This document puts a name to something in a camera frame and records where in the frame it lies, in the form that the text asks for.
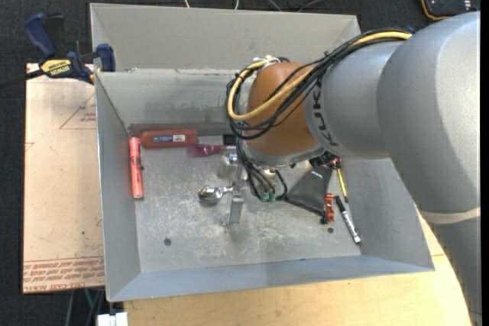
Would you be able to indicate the orange marker pen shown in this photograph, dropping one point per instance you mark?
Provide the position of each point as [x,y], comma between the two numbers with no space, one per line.
[136,168]

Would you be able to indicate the red-brown flat block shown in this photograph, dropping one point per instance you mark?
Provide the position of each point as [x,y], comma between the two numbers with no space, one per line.
[168,138]

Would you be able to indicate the yellow and black pencil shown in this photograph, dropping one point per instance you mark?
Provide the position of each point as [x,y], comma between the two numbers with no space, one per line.
[342,185]

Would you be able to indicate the shiny metal spoon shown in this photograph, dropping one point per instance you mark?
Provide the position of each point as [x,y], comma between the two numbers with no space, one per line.
[210,194]

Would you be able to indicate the brown cardboard board red print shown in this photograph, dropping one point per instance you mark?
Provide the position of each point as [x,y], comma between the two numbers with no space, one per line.
[57,172]

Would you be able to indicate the black and silver marker pen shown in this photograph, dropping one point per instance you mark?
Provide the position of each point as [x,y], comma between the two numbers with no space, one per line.
[347,219]

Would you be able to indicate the pink clear plastic piece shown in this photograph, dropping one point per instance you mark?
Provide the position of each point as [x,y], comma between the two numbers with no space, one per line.
[202,150]

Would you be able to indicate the dark grey triangular plate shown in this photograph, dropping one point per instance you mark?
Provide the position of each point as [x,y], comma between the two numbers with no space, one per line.
[309,191]

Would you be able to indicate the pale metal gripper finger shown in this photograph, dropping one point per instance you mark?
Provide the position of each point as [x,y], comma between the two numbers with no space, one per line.
[235,212]
[228,166]

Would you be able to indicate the grey metal bin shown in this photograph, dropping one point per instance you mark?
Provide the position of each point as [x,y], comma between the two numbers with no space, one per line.
[198,233]

